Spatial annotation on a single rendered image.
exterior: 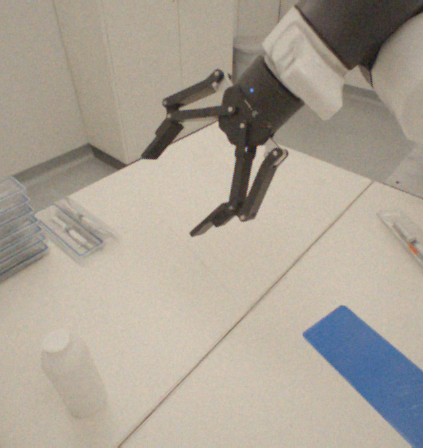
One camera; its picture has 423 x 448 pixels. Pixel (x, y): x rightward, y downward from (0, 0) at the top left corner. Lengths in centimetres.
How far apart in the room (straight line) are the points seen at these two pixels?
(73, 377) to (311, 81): 38
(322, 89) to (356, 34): 7
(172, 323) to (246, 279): 15
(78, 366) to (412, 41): 46
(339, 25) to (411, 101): 9
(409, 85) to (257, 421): 41
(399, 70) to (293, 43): 10
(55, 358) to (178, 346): 20
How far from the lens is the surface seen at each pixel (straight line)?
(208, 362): 54
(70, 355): 43
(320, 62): 37
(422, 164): 108
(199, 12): 238
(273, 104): 40
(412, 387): 59
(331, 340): 59
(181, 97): 49
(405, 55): 40
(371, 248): 75
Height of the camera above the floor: 123
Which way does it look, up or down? 41 degrees down
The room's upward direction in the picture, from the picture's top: straight up
